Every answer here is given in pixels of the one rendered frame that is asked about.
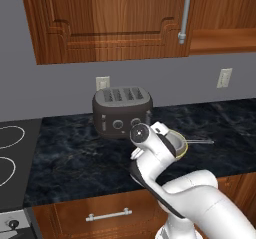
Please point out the thin grey metal utensil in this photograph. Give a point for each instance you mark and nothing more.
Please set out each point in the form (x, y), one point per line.
(200, 141)

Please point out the dark grey four-slot toaster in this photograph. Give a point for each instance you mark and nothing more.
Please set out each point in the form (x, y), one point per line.
(116, 113)

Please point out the grey stove front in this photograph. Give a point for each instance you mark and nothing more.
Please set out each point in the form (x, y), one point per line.
(23, 224)

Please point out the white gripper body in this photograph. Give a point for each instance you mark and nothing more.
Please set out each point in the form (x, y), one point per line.
(160, 128)

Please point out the black hob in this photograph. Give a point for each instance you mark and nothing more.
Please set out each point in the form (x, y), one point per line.
(20, 163)

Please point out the wooden drawer front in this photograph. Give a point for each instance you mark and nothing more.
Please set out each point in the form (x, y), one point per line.
(100, 206)

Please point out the wooden wall cabinet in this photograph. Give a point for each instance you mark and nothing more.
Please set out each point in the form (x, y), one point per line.
(223, 16)

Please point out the dark stove knob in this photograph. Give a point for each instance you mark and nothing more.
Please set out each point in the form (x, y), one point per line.
(13, 224)

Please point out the white wall outlet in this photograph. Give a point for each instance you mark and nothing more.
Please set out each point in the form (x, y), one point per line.
(224, 78)
(102, 83)

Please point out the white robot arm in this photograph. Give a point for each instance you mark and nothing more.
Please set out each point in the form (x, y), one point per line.
(186, 199)

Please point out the wooden wall cabinet door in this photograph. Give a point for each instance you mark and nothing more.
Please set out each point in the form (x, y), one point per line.
(100, 19)

